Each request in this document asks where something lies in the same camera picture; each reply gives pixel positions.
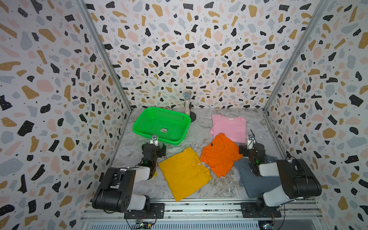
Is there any grey-blue t-shirt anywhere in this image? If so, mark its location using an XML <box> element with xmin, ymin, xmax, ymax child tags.
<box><xmin>234</xmin><ymin>157</ymin><xmax>281</xmax><ymax>198</ymax></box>

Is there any orange t-shirt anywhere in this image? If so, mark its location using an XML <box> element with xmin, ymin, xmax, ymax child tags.
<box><xmin>200</xmin><ymin>133</ymin><xmax>242</xmax><ymax>178</ymax></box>

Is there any yellow t-shirt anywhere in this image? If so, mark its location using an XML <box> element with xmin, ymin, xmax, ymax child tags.
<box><xmin>159</xmin><ymin>148</ymin><xmax>212</xmax><ymax>202</ymax></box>

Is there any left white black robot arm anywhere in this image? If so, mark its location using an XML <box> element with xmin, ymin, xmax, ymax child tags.
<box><xmin>92</xmin><ymin>142</ymin><xmax>166</xmax><ymax>218</ymax></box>

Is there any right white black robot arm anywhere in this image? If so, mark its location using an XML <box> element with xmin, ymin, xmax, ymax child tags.
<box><xmin>234</xmin><ymin>143</ymin><xmax>322</xmax><ymax>208</ymax></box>

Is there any green plastic basket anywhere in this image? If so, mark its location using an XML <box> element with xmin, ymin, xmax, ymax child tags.
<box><xmin>133</xmin><ymin>107</ymin><xmax>191</xmax><ymax>146</ymax></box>

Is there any pink folded t-shirt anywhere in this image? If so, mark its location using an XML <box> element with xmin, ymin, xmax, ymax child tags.
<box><xmin>209</xmin><ymin>115</ymin><xmax>247</xmax><ymax>143</ymax></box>

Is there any right circuit board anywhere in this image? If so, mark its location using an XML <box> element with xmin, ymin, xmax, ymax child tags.
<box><xmin>258</xmin><ymin>220</ymin><xmax>274</xmax><ymax>230</ymax></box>

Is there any circuit board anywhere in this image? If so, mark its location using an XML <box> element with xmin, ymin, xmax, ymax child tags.
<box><xmin>134</xmin><ymin>219</ymin><xmax>154</xmax><ymax>230</ymax></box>
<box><xmin>258</xmin><ymin>220</ymin><xmax>274</xmax><ymax>230</ymax></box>

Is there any left circuit board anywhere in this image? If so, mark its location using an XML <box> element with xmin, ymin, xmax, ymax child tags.
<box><xmin>134</xmin><ymin>219</ymin><xmax>154</xmax><ymax>230</ymax></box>

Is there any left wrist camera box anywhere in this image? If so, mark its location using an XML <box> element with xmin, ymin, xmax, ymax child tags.
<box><xmin>149</xmin><ymin>135</ymin><xmax>159</xmax><ymax>146</ymax></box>

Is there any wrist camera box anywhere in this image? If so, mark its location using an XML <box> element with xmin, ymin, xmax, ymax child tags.
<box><xmin>247</xmin><ymin>134</ymin><xmax>256</xmax><ymax>150</ymax></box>
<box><xmin>149</xmin><ymin>135</ymin><xmax>159</xmax><ymax>146</ymax></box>

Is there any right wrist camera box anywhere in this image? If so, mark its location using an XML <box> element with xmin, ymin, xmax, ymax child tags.
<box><xmin>247</xmin><ymin>134</ymin><xmax>256</xmax><ymax>150</ymax></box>

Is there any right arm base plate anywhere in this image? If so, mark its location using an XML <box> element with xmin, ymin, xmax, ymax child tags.
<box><xmin>240</xmin><ymin>202</ymin><xmax>282</xmax><ymax>218</ymax></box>

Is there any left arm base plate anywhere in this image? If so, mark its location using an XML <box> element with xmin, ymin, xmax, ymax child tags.
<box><xmin>124</xmin><ymin>203</ymin><xmax>165</xmax><ymax>219</ymax></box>

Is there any aluminium mounting rail frame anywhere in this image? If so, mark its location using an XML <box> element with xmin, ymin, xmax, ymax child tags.
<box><xmin>81</xmin><ymin>198</ymin><xmax>328</xmax><ymax>230</ymax></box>

